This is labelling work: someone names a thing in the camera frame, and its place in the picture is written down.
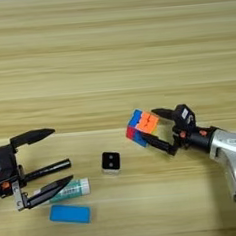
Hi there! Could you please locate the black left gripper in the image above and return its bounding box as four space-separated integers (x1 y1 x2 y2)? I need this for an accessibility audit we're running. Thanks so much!
0 126 77 214

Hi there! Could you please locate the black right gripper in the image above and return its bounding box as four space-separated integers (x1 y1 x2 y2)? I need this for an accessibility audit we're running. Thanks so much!
138 103 221 159

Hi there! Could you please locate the multicoloured puzzle cube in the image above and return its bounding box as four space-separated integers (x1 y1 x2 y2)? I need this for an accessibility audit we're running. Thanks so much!
123 107 162 149

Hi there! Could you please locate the blue rectangular eraser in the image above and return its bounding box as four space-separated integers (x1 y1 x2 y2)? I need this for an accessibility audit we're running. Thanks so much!
48 200 93 228

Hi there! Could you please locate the black marker pen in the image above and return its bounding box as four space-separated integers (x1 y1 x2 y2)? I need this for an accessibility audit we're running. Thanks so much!
23 158 74 182

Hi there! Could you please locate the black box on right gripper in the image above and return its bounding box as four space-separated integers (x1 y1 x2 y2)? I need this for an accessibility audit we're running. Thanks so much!
171 102 197 134

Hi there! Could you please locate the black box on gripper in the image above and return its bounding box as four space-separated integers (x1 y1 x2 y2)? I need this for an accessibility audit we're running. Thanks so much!
171 102 197 134
0 143 20 183

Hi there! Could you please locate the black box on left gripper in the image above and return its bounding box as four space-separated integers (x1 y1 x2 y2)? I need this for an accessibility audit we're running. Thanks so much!
0 143 20 183

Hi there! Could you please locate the green and white glue stick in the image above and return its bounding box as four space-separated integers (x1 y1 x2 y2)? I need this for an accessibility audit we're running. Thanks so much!
32 176 92 207

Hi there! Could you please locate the small black square block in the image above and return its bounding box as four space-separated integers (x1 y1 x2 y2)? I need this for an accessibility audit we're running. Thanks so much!
100 150 122 175

